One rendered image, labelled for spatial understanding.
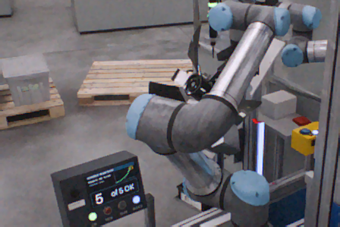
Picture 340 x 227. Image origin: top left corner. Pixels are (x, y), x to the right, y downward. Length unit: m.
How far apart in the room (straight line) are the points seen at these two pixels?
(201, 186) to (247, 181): 0.14
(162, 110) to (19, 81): 3.77
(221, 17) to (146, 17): 6.40
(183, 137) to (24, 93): 3.87
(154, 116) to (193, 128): 0.10
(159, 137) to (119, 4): 6.53
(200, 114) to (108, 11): 6.57
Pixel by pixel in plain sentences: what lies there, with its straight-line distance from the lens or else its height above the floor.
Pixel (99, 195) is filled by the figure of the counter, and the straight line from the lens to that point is 1.53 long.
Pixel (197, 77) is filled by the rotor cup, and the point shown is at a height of 1.25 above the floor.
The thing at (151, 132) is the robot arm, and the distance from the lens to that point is 1.06.
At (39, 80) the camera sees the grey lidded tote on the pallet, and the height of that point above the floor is 0.39.
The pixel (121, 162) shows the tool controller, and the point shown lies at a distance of 1.53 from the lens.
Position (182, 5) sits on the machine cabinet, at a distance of 7.75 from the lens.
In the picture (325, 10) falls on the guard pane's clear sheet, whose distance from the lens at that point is 2.50.
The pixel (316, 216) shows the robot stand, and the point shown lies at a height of 1.19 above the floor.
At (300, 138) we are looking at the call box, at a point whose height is 1.05.
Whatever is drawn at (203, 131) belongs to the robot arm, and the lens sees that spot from 1.01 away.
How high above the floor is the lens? 2.05
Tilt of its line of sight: 25 degrees down
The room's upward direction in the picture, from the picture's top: straight up
